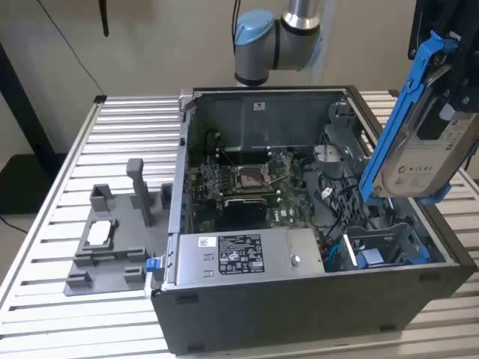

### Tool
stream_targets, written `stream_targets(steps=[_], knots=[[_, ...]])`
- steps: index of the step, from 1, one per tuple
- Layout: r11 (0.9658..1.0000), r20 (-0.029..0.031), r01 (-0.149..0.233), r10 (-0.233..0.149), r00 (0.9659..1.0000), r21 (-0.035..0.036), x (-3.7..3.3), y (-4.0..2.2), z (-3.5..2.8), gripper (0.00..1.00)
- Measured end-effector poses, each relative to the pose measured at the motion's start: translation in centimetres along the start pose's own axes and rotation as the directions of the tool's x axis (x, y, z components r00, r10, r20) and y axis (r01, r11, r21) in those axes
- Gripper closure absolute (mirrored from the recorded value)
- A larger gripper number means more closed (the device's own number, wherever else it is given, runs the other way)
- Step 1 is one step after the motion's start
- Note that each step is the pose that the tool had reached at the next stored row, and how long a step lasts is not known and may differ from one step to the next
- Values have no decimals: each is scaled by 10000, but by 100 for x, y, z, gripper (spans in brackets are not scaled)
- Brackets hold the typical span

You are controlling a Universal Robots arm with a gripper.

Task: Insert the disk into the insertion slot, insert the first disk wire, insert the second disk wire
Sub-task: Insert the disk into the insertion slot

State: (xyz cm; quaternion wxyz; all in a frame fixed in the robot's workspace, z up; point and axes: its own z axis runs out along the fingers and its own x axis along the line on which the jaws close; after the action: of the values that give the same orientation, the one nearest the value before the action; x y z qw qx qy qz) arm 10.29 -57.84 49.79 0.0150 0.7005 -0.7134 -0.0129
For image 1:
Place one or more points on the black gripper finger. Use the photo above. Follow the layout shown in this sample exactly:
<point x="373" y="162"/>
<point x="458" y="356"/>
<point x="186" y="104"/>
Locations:
<point x="432" y="125"/>

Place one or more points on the hard disk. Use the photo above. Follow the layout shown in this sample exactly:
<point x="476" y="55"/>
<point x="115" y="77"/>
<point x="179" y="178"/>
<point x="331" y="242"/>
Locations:
<point x="423" y="168"/>

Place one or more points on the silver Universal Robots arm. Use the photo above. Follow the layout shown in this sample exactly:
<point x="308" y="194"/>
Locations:
<point x="262" y="56"/>

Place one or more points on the metal disk bay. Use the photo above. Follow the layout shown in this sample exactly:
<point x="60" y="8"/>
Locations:
<point x="396" y="232"/>

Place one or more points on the black RAM slot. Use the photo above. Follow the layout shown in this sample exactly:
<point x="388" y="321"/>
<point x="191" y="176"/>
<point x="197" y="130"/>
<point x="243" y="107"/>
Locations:
<point x="245" y="205"/>

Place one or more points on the black perforated plastic cage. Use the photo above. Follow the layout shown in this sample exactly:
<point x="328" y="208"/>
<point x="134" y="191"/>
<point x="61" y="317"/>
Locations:
<point x="348" y="202"/>

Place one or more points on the green motherboard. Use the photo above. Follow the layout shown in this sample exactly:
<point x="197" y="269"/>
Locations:
<point x="295" y="209"/>

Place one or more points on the silver power supply unit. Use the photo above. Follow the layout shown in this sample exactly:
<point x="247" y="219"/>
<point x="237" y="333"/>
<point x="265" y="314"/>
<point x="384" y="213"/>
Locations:
<point x="299" y="243"/>

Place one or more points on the CPU socket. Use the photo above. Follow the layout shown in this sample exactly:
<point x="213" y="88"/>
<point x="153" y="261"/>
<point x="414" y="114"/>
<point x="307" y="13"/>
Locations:
<point x="249" y="181"/>

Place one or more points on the black open PC case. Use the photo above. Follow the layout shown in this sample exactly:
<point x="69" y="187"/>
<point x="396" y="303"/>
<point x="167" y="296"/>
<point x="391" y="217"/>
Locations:
<point x="299" y="318"/>

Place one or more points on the blue case latch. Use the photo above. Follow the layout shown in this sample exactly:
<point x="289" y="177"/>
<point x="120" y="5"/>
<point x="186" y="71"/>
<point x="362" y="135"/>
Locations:
<point x="151" y="264"/>

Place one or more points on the grey parts rack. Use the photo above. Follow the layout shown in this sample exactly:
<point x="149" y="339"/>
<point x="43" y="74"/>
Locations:
<point x="123" y="217"/>

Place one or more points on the silver CPU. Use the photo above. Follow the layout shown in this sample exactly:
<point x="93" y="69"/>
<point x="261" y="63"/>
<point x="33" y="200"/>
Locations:
<point x="100" y="232"/>

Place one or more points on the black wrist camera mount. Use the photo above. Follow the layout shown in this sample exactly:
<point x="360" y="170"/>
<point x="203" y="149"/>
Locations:
<point x="417" y="26"/>

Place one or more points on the silver metal bracket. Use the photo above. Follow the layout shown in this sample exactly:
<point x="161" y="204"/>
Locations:
<point x="337" y="153"/>

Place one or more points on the blue plastic bracket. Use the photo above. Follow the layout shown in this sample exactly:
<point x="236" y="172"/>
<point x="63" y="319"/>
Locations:
<point x="369" y="259"/>

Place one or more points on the black desk frame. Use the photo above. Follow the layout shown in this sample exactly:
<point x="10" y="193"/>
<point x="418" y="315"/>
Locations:
<point x="22" y="112"/>

